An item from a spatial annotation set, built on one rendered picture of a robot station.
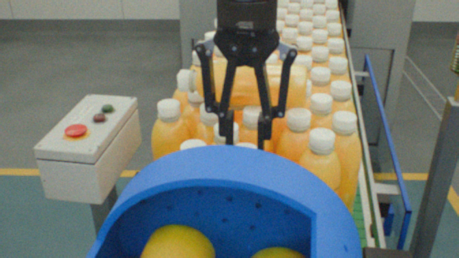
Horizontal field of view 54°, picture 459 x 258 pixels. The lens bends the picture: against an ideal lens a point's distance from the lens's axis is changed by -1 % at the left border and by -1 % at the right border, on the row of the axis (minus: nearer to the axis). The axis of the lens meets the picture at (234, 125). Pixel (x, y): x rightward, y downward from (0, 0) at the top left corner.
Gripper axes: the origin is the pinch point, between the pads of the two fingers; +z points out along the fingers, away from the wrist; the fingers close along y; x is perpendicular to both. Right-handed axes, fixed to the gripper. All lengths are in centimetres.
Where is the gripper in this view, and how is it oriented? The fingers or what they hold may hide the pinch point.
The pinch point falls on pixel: (245, 138)
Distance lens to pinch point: 65.5
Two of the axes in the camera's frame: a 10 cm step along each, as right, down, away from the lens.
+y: 9.9, 0.8, -1.4
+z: 0.0, 8.7, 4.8
